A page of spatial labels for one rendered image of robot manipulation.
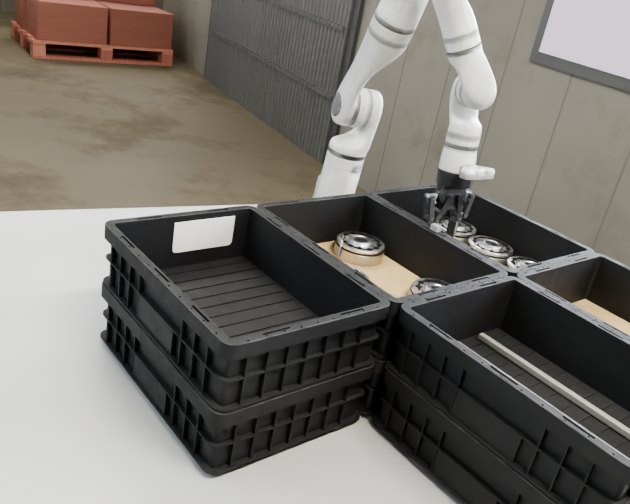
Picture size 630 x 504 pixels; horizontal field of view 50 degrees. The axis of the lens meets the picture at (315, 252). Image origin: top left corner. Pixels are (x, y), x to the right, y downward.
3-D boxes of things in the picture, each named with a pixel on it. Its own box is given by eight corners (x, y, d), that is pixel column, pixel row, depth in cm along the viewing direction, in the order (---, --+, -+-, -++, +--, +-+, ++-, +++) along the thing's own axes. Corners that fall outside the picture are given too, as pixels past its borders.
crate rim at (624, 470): (392, 317, 104) (395, 304, 103) (508, 285, 122) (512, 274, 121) (631, 490, 77) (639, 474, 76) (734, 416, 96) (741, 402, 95)
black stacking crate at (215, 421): (95, 338, 121) (98, 279, 116) (237, 307, 139) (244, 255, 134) (207, 485, 94) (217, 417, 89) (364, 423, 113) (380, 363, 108)
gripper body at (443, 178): (457, 161, 151) (448, 201, 154) (430, 162, 146) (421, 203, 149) (482, 171, 145) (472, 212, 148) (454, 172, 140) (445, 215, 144)
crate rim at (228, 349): (100, 233, 112) (101, 220, 111) (250, 215, 131) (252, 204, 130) (225, 363, 85) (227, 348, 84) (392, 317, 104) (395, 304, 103)
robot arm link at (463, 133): (436, 139, 148) (452, 149, 140) (451, 67, 142) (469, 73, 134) (465, 142, 149) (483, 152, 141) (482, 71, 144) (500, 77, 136)
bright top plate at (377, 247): (326, 236, 141) (327, 234, 141) (362, 231, 147) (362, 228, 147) (358, 257, 134) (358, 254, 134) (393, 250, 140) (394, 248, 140)
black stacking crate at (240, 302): (99, 284, 116) (102, 224, 111) (244, 260, 134) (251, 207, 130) (216, 422, 90) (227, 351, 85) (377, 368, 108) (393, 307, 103)
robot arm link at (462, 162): (466, 181, 137) (473, 151, 135) (428, 165, 146) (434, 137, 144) (495, 179, 143) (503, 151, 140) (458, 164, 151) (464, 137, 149)
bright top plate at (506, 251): (458, 239, 153) (459, 237, 152) (488, 235, 158) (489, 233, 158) (492, 259, 145) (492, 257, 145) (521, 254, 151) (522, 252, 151)
